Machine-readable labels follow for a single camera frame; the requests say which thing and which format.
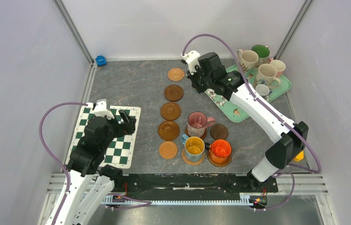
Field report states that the large cream mug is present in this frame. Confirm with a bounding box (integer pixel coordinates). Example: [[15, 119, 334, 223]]
[[253, 63, 281, 89]]

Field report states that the green white chessboard mat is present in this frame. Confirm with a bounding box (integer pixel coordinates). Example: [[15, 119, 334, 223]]
[[65, 106, 141, 169]]

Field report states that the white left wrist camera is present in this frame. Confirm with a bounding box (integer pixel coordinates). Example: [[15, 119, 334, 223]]
[[93, 99, 115, 120]]

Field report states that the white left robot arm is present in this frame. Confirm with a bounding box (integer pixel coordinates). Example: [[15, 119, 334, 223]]
[[46, 106, 137, 225]]

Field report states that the white floral mug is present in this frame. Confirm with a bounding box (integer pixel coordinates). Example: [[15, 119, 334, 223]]
[[237, 49, 259, 72]]

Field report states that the mint green floral tray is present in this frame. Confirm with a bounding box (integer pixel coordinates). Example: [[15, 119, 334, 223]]
[[205, 75, 291, 123]]

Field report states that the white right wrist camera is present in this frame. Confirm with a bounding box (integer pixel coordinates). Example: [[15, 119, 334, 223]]
[[181, 51, 201, 75]]

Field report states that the brown ridged wooden coaster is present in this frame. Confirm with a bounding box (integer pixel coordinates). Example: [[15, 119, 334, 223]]
[[208, 152, 232, 167]]

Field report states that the light orange wooden coaster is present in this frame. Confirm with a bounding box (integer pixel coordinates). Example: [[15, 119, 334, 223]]
[[158, 141, 178, 159]]

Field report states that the blue toy block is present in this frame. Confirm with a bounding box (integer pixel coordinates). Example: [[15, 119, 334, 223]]
[[95, 55, 107, 67]]

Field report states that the orange mug black handle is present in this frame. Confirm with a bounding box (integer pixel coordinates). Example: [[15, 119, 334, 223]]
[[204, 139, 232, 164]]

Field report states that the yellow inside mug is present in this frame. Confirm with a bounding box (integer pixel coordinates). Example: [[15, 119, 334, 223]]
[[181, 134, 205, 162]]

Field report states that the pink patterned mug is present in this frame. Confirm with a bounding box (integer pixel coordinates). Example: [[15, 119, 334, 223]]
[[187, 112, 216, 137]]

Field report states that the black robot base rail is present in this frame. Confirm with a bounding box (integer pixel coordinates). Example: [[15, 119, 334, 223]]
[[113, 173, 278, 201]]

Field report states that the pink white mug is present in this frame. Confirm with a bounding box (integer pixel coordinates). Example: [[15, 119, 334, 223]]
[[268, 58, 286, 78]]

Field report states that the orange yellow small container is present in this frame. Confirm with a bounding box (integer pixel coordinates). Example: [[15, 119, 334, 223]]
[[293, 151, 305, 162]]

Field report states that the green inside mug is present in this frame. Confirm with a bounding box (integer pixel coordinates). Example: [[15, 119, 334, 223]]
[[251, 45, 270, 67]]

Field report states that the small white blue mug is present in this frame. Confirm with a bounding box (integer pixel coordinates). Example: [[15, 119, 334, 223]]
[[255, 84, 272, 99]]

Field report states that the brown wooden saucer coaster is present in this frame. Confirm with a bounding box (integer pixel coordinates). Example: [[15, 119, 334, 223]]
[[157, 120, 180, 141], [160, 102, 181, 120], [185, 126, 207, 140], [164, 84, 184, 102]]

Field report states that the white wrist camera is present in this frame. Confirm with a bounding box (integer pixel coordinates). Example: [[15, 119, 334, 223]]
[[93, 99, 115, 120], [181, 51, 201, 75]]

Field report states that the dark walnut wooden coaster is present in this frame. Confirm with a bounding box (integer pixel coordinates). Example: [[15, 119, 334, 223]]
[[210, 124, 229, 140]]

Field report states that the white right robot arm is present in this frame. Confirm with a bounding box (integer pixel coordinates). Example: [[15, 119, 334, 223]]
[[182, 51, 308, 191]]

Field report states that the woven rattan coaster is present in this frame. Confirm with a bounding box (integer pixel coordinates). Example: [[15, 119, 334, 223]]
[[182, 149, 204, 166]]

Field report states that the light cork coaster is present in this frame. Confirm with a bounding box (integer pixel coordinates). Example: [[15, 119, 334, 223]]
[[167, 68, 185, 82]]

